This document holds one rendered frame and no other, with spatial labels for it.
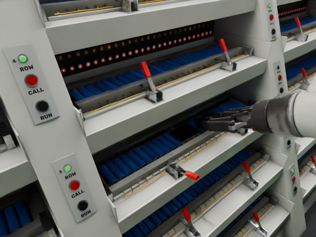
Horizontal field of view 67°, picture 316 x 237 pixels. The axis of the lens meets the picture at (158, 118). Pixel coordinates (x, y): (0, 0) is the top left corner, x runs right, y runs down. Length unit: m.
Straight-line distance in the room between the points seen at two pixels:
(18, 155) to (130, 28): 0.31
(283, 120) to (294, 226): 0.67
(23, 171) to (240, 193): 0.62
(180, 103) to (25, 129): 0.33
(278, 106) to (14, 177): 0.48
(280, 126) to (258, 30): 0.40
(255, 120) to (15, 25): 0.47
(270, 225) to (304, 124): 0.58
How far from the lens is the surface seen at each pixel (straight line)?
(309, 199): 1.30
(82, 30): 0.47
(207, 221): 0.74
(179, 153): 0.62
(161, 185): 0.58
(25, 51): 0.43
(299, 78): 1.16
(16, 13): 0.45
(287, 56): 0.96
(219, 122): 0.59
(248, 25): 0.85
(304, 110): 0.49
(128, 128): 0.49
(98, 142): 0.47
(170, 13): 0.57
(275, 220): 1.02
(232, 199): 0.80
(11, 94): 0.43
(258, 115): 0.55
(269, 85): 0.85
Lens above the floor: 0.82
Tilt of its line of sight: 15 degrees down
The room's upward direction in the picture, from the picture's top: 16 degrees counter-clockwise
